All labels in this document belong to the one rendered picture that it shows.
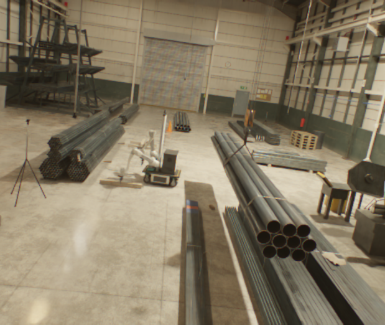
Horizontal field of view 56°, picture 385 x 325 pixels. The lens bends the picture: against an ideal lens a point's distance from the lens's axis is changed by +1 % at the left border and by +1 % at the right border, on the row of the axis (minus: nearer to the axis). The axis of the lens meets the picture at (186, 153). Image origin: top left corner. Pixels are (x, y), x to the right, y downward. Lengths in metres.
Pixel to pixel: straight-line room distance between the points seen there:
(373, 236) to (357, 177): 1.12
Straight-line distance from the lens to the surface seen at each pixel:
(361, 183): 7.63
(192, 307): 4.64
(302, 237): 4.16
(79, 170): 8.78
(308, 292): 5.03
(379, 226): 7.68
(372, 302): 5.13
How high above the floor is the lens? 2.82
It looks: 12 degrees down
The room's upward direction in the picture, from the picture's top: 8 degrees clockwise
